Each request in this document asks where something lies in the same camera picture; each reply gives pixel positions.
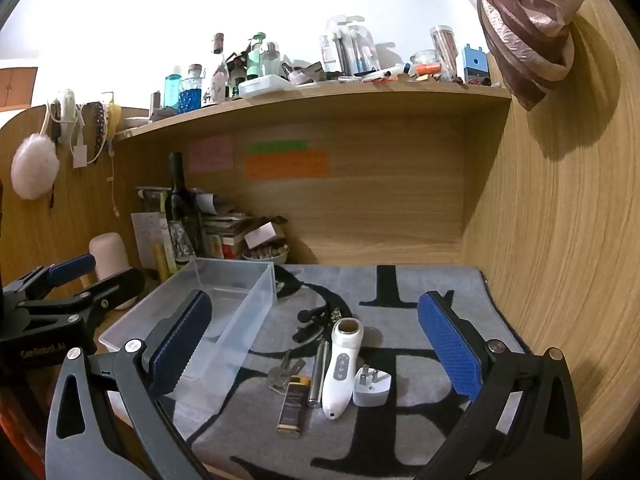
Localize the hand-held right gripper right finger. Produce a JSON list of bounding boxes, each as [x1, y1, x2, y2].
[[417, 290, 583, 480]]

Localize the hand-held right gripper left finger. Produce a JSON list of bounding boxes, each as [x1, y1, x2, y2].
[[45, 289, 213, 480]]

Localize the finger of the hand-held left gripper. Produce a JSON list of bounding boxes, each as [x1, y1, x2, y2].
[[17, 267, 147, 331], [2, 254, 97, 306]]

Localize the clear plastic storage box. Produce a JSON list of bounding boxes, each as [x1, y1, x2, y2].
[[98, 257, 278, 401]]

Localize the white plug adapter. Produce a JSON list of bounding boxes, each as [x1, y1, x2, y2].
[[352, 365, 391, 407]]

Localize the silver keys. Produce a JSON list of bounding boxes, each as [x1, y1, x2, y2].
[[267, 350, 307, 393]]

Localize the white handheld facial massager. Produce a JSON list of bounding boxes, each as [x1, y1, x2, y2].
[[322, 317, 366, 420]]

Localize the black wrist strap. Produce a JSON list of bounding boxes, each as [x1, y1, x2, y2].
[[275, 265, 353, 345]]

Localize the black and gold lighter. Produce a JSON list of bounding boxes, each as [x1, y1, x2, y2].
[[276, 376, 307, 433]]

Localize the silver metal flashlight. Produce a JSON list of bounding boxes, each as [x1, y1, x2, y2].
[[306, 339, 332, 408]]

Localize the cream white cylindrical humidifier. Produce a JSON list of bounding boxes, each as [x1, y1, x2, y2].
[[89, 232, 136, 311]]

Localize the cream yellow tube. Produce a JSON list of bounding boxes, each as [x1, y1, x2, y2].
[[154, 242, 172, 283]]

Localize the grey mat with black print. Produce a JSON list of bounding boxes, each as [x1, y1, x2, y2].
[[170, 264, 531, 480]]

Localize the handwritten white paper note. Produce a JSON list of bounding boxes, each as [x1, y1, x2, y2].
[[131, 212, 168, 271]]

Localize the white fluffy pompom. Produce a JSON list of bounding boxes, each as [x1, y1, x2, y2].
[[11, 132, 60, 198]]

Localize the dark wine bottle elephant label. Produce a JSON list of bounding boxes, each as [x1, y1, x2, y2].
[[165, 152, 206, 261]]

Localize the white bowl of beads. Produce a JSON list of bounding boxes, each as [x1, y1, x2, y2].
[[242, 244, 290, 265]]

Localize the stack of books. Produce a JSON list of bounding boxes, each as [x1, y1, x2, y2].
[[202, 210, 256, 261]]

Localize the small white card box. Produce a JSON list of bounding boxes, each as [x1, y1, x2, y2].
[[244, 222, 278, 248]]

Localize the white hanging handheld device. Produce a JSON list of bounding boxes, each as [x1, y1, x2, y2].
[[49, 89, 83, 128]]

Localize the pink sticky note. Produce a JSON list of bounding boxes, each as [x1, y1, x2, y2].
[[188, 135, 235, 173]]

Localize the wooden cabinet door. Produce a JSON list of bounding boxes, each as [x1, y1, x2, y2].
[[0, 66, 39, 111]]

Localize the blue liquid bottle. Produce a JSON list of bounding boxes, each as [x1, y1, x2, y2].
[[164, 74, 182, 110]]

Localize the orange sticky note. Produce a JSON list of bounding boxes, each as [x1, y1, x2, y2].
[[243, 150, 331, 181]]

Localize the glass with blue pattern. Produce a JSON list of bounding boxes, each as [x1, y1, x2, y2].
[[179, 77, 202, 111]]

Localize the green sticky note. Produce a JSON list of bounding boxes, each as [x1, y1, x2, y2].
[[249, 140, 309, 155]]

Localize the flat white box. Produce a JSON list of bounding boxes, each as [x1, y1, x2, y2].
[[239, 75, 298, 98]]

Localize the green pump bottle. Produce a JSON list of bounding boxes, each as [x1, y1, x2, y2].
[[247, 34, 265, 80]]

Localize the wooden shelf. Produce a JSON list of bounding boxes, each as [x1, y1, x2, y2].
[[115, 82, 513, 138]]

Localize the small blue box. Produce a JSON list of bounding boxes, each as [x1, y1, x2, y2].
[[462, 44, 490, 83]]

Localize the clear bottle silver cap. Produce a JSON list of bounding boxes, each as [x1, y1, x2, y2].
[[262, 42, 281, 77]]

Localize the small glass bowl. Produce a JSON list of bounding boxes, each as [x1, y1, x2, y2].
[[411, 50, 441, 76]]

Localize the clear jar brown sticks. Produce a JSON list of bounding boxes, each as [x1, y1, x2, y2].
[[430, 25, 458, 78]]

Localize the clear toothbrush package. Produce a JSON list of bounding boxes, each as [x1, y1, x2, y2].
[[320, 15, 381, 78]]

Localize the pink brown cloth bag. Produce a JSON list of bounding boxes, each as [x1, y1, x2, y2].
[[475, 0, 588, 111]]

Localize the thin white cable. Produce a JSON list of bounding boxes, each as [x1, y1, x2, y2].
[[107, 157, 121, 217]]

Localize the black bead string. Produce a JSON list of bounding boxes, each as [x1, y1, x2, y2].
[[94, 102, 109, 147]]

